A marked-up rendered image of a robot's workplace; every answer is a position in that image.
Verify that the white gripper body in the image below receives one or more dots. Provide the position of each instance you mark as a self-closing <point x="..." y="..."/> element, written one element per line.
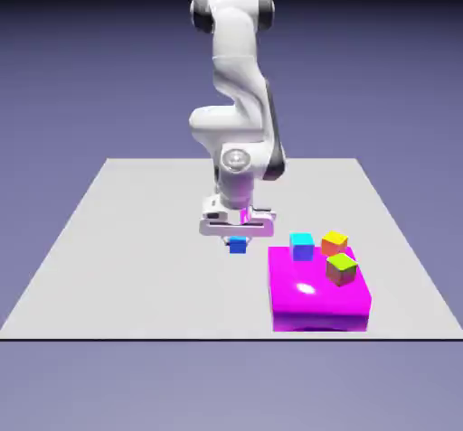
<point x="235" y="229"/>

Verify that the large magenta box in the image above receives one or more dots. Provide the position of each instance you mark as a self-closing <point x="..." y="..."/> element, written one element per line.
<point x="318" y="293"/>

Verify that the small olive green cube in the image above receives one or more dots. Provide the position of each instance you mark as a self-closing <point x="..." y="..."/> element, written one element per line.
<point x="340" y="269"/>

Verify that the small orange cube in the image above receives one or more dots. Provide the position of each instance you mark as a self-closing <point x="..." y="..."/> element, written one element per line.
<point x="334" y="243"/>

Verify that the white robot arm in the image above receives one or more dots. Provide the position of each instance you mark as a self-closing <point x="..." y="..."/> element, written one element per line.
<point x="237" y="76"/>

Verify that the small cyan cube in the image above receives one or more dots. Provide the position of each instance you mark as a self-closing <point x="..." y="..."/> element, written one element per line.
<point x="301" y="246"/>

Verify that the small blue cube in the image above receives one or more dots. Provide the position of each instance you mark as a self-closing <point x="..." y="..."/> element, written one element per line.
<point x="237" y="245"/>

